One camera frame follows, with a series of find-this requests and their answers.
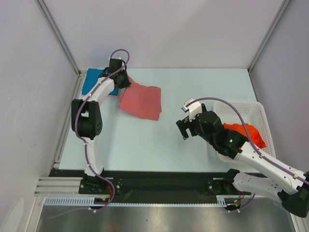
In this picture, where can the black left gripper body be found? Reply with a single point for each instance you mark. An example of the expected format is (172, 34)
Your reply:
(124, 80)

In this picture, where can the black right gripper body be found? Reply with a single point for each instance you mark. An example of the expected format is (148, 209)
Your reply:
(189, 125)

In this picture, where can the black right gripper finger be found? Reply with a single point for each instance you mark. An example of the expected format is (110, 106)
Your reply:
(192, 131)
(183, 125)

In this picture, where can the salmon pink t shirt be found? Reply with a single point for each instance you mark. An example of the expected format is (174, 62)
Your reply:
(141, 101)

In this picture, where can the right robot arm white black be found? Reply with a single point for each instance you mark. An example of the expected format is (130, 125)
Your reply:
(281, 183)

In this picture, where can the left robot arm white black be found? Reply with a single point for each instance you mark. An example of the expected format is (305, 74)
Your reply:
(86, 119)

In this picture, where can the folded blue t shirt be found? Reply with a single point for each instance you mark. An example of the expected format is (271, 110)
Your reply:
(91, 78)

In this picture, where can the white plastic basket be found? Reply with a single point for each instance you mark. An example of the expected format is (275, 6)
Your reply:
(253, 113)

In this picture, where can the orange t shirt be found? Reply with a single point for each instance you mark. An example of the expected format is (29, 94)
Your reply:
(253, 132)

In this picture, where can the white round object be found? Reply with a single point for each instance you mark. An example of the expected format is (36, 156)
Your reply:
(13, 217)

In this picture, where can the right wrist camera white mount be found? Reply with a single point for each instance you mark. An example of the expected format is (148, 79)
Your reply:
(193, 108)

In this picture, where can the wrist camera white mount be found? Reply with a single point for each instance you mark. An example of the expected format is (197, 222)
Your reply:
(119, 58)
(193, 108)

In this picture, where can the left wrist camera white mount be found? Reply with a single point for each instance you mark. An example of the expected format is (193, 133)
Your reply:
(119, 58)

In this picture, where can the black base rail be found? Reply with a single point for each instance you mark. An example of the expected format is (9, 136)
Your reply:
(155, 187)

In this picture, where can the left aluminium frame post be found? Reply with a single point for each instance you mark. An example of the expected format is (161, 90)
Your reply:
(57, 34)

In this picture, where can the aluminium frame post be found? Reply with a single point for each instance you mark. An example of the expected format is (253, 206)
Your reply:
(57, 34)
(269, 34)

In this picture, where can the front aluminium frame rail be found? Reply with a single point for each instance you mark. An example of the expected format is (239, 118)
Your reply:
(58, 186)

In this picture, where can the right aluminium frame post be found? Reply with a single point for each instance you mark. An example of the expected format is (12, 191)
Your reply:
(269, 34)

